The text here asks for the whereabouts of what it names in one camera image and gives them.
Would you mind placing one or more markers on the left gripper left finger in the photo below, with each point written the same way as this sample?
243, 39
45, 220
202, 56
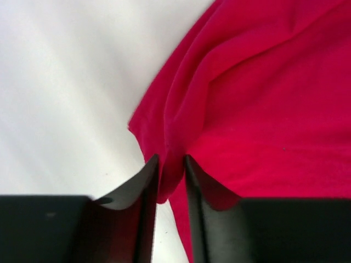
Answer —
118, 227

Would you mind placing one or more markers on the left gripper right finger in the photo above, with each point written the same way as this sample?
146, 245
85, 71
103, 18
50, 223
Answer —
225, 228

